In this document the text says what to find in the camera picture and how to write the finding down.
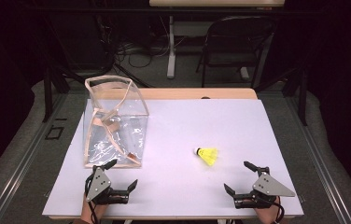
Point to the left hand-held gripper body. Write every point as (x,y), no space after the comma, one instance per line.
(99,185)

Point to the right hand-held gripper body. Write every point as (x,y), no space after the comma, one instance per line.
(270,186)

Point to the clear plastic bag beige trim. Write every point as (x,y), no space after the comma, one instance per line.
(114,130)

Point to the yellow shuttlecock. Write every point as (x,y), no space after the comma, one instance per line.
(208,155)

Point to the person's right hand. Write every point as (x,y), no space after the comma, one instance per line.
(267,214)

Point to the person's left hand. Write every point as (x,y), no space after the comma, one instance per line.
(90,213)

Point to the black metal stand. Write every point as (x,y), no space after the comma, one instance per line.
(302,96)
(48,93)

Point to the black folding chair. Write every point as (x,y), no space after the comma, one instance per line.
(235,40)

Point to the white desk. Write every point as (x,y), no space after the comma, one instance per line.
(214,3)

